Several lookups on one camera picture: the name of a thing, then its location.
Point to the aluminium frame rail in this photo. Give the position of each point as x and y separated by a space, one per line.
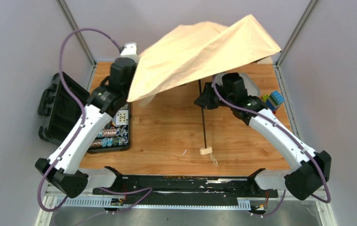
172 200

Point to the colourful toy block car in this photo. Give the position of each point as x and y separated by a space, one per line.
274 100

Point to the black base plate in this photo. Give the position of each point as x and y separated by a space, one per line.
192 184

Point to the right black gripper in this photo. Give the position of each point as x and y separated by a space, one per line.
203 99

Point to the grey glasses case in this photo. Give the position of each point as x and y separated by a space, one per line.
251 87

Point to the black poker chip case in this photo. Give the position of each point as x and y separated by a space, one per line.
60 113

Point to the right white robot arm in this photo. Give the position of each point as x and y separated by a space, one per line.
309 170

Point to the beige folding umbrella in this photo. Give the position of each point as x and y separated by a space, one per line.
190 53

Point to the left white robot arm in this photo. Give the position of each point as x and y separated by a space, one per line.
61 168

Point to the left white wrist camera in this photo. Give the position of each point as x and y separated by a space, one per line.
130 51

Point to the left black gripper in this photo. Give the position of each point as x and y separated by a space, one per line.
122 74

